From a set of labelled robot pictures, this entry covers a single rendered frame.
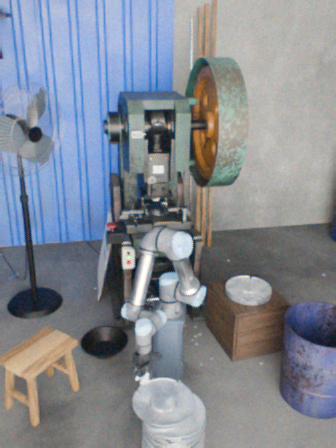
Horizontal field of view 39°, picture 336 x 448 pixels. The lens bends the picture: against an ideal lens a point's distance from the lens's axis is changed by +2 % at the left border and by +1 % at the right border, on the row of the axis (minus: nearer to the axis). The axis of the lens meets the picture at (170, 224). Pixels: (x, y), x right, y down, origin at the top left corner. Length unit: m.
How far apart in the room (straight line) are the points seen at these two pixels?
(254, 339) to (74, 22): 2.71
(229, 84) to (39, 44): 1.78
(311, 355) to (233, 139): 1.26
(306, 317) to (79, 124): 2.43
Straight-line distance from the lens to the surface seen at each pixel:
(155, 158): 3.07
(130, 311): 2.33
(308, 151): 4.90
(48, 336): 2.79
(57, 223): 4.47
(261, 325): 3.04
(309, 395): 2.78
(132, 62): 4.16
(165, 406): 2.34
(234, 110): 2.82
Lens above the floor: 1.97
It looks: 24 degrees down
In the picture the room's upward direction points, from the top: 1 degrees clockwise
